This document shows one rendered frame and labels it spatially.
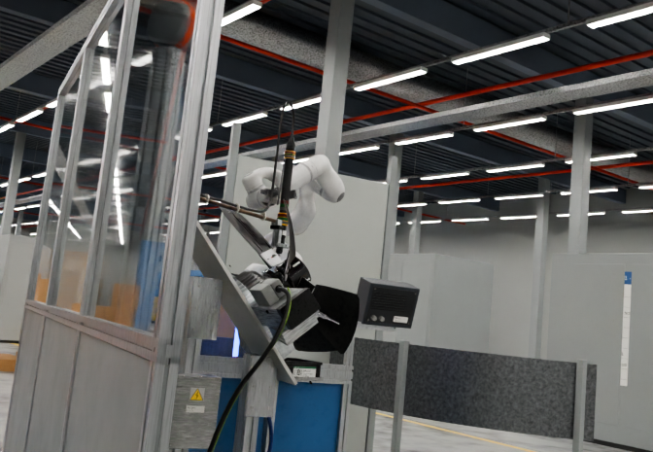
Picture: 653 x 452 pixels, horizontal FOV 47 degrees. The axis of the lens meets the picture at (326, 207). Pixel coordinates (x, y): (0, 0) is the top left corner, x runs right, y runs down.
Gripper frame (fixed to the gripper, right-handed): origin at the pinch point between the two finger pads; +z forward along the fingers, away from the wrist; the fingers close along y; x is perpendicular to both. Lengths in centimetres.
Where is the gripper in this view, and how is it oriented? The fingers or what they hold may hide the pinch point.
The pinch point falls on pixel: (285, 192)
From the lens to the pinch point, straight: 280.6
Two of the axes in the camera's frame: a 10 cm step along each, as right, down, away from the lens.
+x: 1.0, -9.8, 1.5
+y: -8.9, -1.5, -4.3
